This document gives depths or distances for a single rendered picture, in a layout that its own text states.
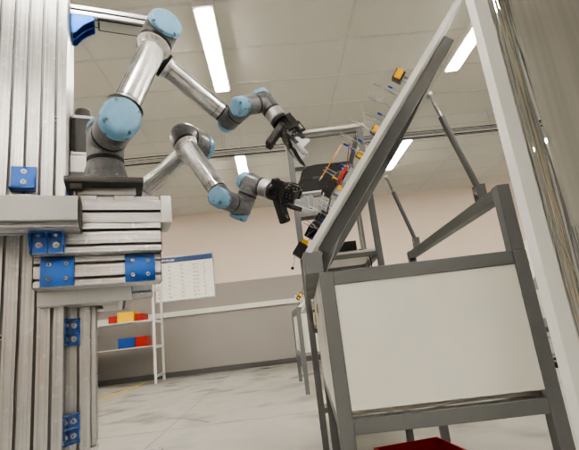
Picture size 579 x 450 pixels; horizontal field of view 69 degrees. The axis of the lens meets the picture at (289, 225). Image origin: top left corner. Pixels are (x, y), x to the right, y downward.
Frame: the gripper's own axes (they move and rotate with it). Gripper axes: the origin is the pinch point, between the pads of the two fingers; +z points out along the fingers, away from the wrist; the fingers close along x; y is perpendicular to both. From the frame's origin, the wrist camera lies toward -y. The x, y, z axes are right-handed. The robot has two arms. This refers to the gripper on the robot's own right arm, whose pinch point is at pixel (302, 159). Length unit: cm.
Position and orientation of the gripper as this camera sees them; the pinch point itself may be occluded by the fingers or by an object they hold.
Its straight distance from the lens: 164.7
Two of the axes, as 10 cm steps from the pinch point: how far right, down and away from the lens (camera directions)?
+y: 8.3, -5.1, 2.3
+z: 5.6, 7.8, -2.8
